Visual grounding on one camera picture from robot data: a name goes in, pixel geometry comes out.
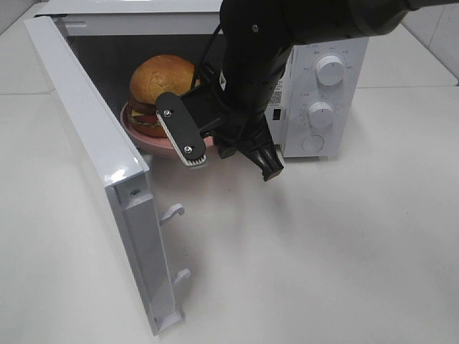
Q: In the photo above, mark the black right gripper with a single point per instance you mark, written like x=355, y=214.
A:
x=230, y=108

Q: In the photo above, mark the pink round plate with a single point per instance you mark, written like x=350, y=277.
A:
x=150, y=143

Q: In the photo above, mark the burger with sesame bun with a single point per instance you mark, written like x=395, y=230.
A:
x=157, y=75

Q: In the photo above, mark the round white door button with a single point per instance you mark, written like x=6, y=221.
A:
x=312, y=144

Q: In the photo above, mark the white microwave door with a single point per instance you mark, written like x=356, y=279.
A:
x=104, y=148

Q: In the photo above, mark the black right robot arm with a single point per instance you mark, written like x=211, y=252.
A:
x=260, y=32

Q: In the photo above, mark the white warning label sticker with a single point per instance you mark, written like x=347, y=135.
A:
x=279, y=94

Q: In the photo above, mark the lower white timer knob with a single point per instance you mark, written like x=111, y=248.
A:
x=320, y=115

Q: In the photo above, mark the upper white power knob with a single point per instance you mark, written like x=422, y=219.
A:
x=330, y=69

